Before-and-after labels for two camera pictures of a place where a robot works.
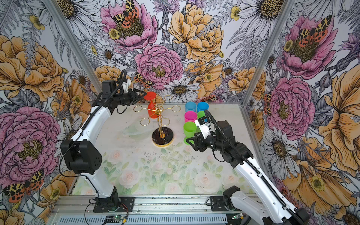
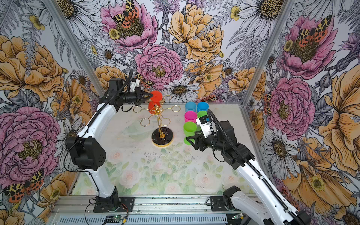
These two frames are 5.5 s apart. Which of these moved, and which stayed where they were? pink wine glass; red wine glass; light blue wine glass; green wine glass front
Moved: red wine glass
Stayed: light blue wine glass; green wine glass front; pink wine glass
